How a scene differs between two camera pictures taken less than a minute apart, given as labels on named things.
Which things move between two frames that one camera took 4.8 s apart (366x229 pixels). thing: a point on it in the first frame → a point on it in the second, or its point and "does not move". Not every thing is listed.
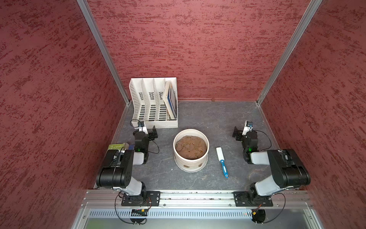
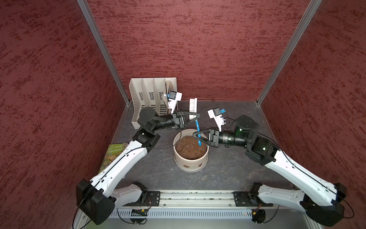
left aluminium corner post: [86, 10] does not move
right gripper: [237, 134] → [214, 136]
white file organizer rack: [155, 102] does not move
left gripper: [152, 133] → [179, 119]
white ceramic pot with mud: [190, 149] does not move
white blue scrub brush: [221, 157] → [193, 112]
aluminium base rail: [196, 200] does not move
